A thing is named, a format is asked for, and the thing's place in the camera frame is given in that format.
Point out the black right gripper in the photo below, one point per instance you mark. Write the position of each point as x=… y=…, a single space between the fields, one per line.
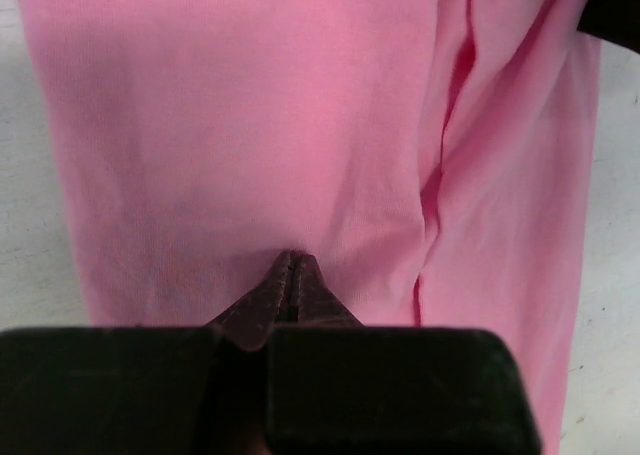
x=614 y=21

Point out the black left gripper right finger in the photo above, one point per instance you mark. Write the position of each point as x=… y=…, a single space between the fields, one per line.
x=307 y=300

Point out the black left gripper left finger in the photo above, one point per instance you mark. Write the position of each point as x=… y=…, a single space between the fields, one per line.
x=235 y=409

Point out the pink t shirt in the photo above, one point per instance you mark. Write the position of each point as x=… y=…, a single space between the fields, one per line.
x=433 y=155

